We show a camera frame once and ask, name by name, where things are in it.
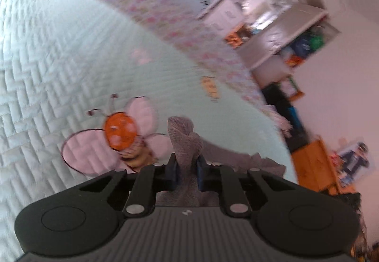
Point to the figure wall poster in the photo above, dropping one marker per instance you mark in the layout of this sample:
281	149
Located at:
353	158

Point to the black low cabinet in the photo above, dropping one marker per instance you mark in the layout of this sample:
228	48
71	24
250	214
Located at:
284	108

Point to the floral bed sheet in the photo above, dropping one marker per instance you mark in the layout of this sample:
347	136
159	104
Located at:
177	22

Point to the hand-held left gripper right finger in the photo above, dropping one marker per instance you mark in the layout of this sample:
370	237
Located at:
200	174

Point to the grey sweater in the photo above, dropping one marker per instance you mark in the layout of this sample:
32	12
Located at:
185	143

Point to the white drawer cabinet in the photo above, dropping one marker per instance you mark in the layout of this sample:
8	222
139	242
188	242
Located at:
225	14

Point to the white shelving unit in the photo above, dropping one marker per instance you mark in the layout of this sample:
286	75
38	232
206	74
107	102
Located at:
284	22

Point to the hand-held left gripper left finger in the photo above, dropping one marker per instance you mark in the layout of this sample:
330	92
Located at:
172	173

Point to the mint bee-print quilt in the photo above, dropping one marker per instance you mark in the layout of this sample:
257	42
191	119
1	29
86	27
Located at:
74	57

